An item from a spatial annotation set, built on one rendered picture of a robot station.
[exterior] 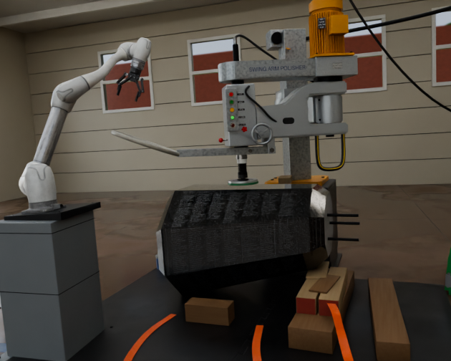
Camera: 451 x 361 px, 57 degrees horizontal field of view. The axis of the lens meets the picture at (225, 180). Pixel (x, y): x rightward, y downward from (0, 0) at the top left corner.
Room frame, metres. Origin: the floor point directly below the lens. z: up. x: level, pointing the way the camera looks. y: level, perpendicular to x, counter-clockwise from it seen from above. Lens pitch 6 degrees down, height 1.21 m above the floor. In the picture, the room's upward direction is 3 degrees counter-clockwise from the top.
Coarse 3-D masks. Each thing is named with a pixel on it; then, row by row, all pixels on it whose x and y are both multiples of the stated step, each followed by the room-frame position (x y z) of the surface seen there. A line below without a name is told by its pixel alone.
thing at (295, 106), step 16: (288, 96) 3.03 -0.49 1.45; (304, 96) 2.94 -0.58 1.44; (256, 112) 2.89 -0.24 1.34; (272, 112) 2.91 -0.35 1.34; (288, 112) 2.92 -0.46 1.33; (304, 112) 2.94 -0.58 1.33; (272, 128) 2.91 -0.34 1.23; (288, 128) 2.92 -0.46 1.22; (304, 128) 2.94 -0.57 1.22; (320, 128) 2.95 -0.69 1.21; (336, 128) 2.97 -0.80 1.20; (272, 144) 2.92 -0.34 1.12
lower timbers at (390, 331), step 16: (352, 272) 3.00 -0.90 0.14; (352, 288) 2.93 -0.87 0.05; (368, 288) 2.92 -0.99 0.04; (384, 288) 2.71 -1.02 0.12; (384, 304) 2.45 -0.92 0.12; (304, 320) 2.27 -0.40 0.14; (320, 320) 2.25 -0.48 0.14; (384, 320) 2.24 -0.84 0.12; (400, 320) 2.23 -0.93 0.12; (288, 336) 2.20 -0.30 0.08; (304, 336) 2.16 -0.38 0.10; (320, 336) 2.13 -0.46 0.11; (336, 336) 2.24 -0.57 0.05; (384, 336) 2.07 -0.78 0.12; (400, 336) 2.06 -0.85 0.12; (384, 352) 2.01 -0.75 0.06; (400, 352) 1.99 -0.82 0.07
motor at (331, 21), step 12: (324, 0) 2.95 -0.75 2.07; (336, 0) 2.96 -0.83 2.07; (312, 12) 3.04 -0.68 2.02; (324, 12) 2.96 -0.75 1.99; (336, 12) 2.96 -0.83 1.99; (312, 24) 3.01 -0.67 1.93; (324, 24) 2.92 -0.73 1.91; (336, 24) 2.90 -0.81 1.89; (348, 24) 2.91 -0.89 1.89; (312, 36) 3.03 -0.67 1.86; (324, 36) 2.95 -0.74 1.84; (336, 36) 2.96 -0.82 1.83; (312, 48) 3.03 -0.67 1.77; (324, 48) 2.97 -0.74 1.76; (336, 48) 2.97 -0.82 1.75
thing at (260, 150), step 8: (184, 152) 2.86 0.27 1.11; (192, 152) 2.87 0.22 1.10; (200, 152) 2.88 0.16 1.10; (208, 152) 2.89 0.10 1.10; (216, 152) 2.89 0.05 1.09; (224, 152) 2.90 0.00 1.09; (232, 152) 2.91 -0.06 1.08; (240, 152) 2.91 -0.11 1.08; (248, 152) 2.91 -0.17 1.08; (256, 152) 2.93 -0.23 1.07; (264, 152) 2.94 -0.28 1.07; (272, 152) 2.91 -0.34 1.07
